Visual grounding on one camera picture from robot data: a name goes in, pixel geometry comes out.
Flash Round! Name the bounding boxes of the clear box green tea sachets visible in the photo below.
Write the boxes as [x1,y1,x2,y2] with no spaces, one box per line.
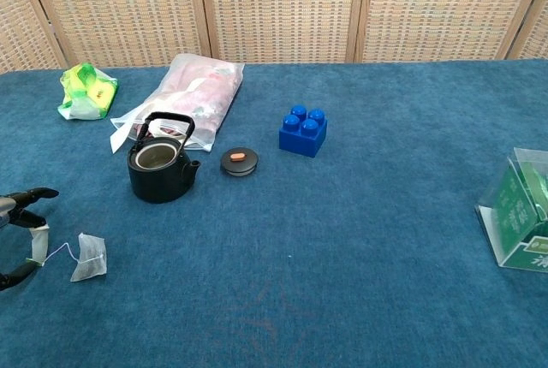
[474,146,548,274]

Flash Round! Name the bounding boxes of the clear bag with pink cloth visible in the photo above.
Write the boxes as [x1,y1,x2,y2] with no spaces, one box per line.
[110,53,246,155]

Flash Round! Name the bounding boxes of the woven bamboo folding screen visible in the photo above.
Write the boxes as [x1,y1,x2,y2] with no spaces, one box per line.
[0,0,548,73]

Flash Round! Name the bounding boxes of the blue table cloth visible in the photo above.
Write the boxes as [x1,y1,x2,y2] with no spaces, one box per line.
[0,58,548,368]

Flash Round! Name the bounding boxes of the blue toy building block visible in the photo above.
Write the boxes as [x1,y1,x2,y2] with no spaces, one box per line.
[278,104,329,158]

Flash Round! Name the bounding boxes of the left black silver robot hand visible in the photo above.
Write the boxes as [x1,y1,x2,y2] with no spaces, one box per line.
[0,187,60,293]

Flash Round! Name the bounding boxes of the black cast iron teapot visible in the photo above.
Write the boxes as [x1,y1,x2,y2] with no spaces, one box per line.
[127,111,202,205]

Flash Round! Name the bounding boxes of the green yellow snack packet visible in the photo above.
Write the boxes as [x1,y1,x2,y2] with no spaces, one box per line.
[57,62,119,122]

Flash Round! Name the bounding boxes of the pyramid tea bag with string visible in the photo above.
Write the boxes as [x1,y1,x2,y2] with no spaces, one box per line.
[26,233,108,283]

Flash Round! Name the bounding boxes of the black teapot lid orange knob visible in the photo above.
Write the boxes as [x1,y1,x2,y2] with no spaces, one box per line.
[219,147,259,179]

